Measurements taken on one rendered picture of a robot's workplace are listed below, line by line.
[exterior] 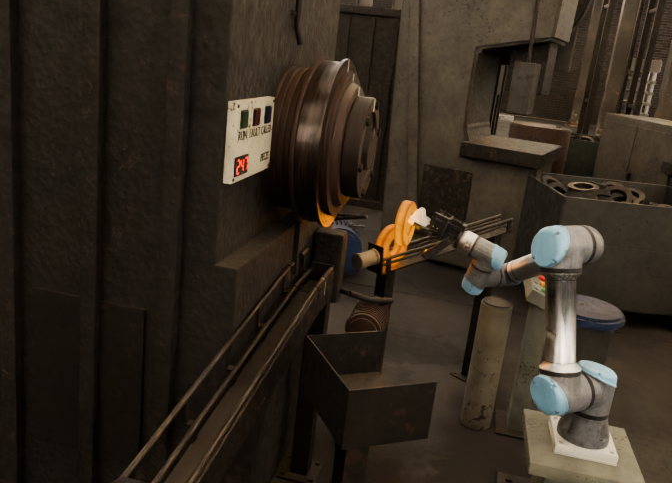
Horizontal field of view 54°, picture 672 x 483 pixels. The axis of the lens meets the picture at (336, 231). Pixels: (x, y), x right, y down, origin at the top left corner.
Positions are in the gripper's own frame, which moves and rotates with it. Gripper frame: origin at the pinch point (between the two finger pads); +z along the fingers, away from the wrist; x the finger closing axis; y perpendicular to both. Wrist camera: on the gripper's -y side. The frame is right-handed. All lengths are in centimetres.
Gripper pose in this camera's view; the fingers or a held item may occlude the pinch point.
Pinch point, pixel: (406, 217)
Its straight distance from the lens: 228.6
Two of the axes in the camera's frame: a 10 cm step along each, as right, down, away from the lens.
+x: -3.9, 1.8, -9.0
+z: -8.4, -4.6, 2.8
